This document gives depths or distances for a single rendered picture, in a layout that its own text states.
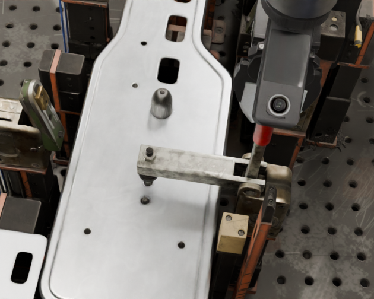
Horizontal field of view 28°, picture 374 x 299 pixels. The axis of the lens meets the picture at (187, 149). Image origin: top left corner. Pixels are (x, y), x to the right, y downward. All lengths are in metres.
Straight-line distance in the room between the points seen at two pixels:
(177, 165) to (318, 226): 0.48
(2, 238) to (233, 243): 0.31
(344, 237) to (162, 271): 0.49
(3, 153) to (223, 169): 0.35
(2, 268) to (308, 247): 0.59
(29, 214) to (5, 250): 0.07
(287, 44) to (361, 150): 0.78
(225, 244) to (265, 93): 0.31
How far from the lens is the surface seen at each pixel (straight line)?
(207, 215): 1.04
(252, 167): 0.98
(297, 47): 0.75
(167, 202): 1.05
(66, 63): 1.20
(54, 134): 1.09
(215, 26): 1.63
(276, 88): 0.74
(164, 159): 1.00
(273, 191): 0.85
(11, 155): 1.15
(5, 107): 1.09
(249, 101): 0.86
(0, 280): 1.02
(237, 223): 0.97
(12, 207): 1.08
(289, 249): 1.38
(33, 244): 1.03
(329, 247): 1.39
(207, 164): 1.00
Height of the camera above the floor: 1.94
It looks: 59 degrees down
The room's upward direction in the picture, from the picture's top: 7 degrees clockwise
